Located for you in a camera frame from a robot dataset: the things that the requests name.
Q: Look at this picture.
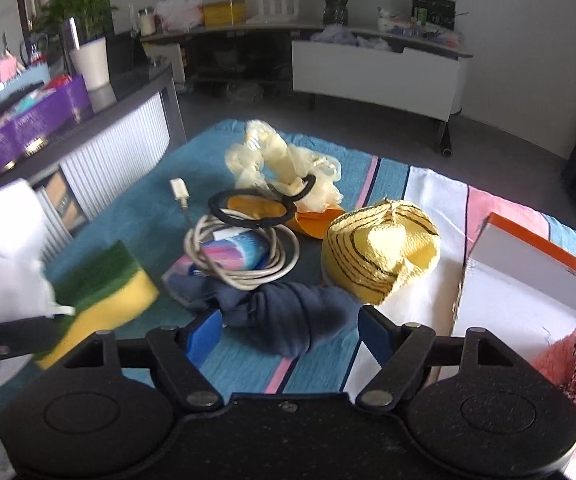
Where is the green yellow sponge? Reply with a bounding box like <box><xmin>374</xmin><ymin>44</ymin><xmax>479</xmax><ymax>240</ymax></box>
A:
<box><xmin>35</xmin><ymin>242</ymin><xmax>160</xmax><ymax>370</ymax></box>

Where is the orange yellow fabric scrunchie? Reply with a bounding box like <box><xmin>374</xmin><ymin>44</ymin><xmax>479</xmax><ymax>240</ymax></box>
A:
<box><xmin>227</xmin><ymin>195</ymin><xmax>345</xmax><ymax>240</ymax></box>

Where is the grey cloth in drawer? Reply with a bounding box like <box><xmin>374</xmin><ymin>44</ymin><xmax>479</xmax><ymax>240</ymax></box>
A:
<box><xmin>309</xmin><ymin>25</ymin><xmax>392</xmax><ymax>52</ymax></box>

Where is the black green box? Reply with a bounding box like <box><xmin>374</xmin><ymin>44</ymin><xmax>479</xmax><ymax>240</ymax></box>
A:
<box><xmin>411</xmin><ymin>0</ymin><xmax>456</xmax><ymax>30</ymax></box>

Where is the potted plant white pot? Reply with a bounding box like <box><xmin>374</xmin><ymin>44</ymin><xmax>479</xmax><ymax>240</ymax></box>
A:
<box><xmin>34</xmin><ymin>0</ymin><xmax>116</xmax><ymax>91</ymax></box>

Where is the purple storage tray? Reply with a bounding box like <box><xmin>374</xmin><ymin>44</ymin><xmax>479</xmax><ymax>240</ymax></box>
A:
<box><xmin>0</xmin><ymin>75</ymin><xmax>92</xmax><ymax>174</ymax></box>

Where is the white cable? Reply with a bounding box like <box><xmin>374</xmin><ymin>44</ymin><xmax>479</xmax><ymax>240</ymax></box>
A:
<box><xmin>168</xmin><ymin>178</ymin><xmax>301</xmax><ymax>292</ymax></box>

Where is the white drawer tv cabinet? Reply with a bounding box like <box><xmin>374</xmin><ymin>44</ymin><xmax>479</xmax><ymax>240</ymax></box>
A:
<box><xmin>142</xmin><ymin>23</ymin><xmax>472</xmax><ymax>156</ymax></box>

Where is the blue pink packet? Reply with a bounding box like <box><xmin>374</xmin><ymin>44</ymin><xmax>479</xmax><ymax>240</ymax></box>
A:
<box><xmin>162</xmin><ymin>231</ymin><xmax>269</xmax><ymax>309</ymax></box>

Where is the black hair band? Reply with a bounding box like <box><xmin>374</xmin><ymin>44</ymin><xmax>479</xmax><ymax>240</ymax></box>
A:
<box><xmin>207</xmin><ymin>174</ymin><xmax>316</xmax><ymax>230</ymax></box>

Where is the orange white cardboard box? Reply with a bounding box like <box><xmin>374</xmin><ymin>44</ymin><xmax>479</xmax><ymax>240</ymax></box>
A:
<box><xmin>452</xmin><ymin>214</ymin><xmax>576</xmax><ymax>361</ymax></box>

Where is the white plastic bag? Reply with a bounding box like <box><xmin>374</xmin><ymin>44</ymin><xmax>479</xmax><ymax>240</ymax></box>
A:
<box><xmin>155</xmin><ymin>0</ymin><xmax>204</xmax><ymax>32</ymax></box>

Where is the white wifi router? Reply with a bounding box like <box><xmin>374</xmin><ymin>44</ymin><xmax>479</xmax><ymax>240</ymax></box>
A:
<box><xmin>247</xmin><ymin>0</ymin><xmax>300</xmax><ymax>25</ymax></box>

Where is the white cat figurine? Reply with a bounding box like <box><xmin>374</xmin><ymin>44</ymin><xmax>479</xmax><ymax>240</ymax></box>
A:
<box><xmin>377</xmin><ymin>6</ymin><xmax>397</xmax><ymax>34</ymax></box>

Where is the yellow box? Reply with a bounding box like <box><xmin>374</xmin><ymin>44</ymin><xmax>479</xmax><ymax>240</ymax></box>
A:
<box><xmin>202</xmin><ymin>0</ymin><xmax>247</xmax><ymax>28</ymax></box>

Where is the dark navy sock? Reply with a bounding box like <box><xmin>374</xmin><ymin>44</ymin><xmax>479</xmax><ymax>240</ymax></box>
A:
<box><xmin>169</xmin><ymin>276</ymin><xmax>361</xmax><ymax>358</ymax></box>

